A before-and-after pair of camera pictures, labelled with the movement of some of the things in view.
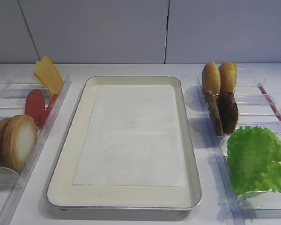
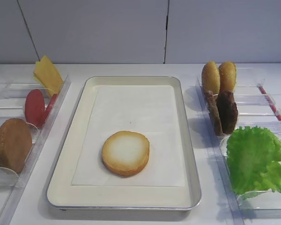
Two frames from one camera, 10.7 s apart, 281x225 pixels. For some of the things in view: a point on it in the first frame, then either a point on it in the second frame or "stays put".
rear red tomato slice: (48, 108) stays put
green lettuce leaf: (255, 155) stays put
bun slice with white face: (19, 141) → (126, 153)
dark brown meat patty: (228, 111) stays put
